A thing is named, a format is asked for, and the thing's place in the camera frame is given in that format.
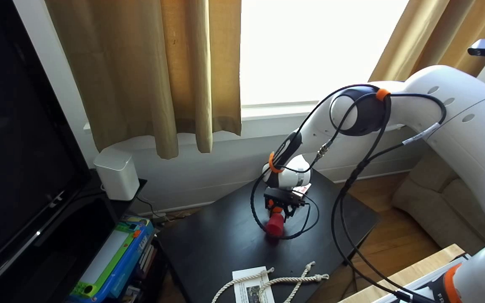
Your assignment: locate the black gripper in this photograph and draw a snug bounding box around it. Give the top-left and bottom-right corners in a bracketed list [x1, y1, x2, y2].
[262, 187, 311, 225]

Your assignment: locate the pink plastic cup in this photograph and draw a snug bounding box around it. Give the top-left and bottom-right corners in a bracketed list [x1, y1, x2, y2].
[262, 205, 286, 241]

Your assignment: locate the light wooden board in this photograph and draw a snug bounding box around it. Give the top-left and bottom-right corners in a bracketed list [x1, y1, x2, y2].
[339, 242, 467, 303]

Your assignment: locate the olive fabric couch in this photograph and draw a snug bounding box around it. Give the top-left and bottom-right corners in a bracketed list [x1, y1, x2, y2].
[390, 148, 485, 254]

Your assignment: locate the bright window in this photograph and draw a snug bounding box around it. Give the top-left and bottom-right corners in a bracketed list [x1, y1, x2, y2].
[240, 0, 408, 108]

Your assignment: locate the small white speaker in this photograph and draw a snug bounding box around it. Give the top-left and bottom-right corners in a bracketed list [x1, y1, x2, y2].
[92, 148, 141, 202]

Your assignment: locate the green white game box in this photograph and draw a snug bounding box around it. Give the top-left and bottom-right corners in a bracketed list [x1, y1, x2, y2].
[70, 224, 137, 300]

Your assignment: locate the tan curtain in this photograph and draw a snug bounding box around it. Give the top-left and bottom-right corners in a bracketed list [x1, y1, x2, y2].
[366, 0, 485, 82]
[45, 0, 242, 160]

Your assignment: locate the black television stand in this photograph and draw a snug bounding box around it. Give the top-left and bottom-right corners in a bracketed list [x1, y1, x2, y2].
[0, 178, 147, 303]

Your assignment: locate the black television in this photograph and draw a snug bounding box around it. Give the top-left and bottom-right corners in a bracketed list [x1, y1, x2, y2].
[0, 0, 95, 283]

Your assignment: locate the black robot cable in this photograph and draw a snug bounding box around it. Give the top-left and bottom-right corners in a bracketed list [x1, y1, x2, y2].
[248, 82, 449, 303]

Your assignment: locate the white twisted rope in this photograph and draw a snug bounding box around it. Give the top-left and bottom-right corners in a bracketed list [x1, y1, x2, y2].
[210, 259, 331, 303]

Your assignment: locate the dark floor cable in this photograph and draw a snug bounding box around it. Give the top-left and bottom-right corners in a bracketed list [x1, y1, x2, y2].
[134, 195, 198, 224]

